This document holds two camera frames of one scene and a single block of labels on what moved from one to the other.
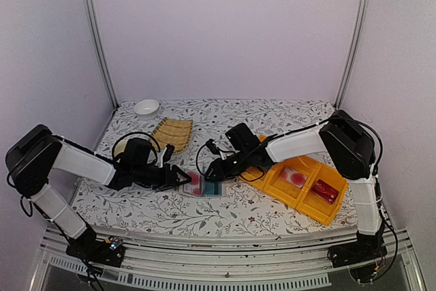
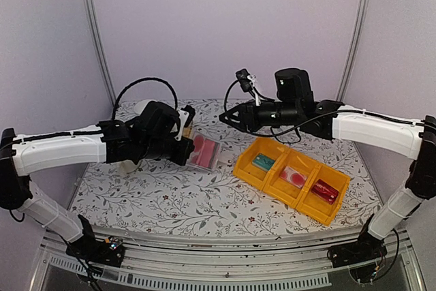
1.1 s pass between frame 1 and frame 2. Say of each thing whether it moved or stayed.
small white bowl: stayed
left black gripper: moved
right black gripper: moved
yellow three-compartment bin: stayed
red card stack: stayed
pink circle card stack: stayed
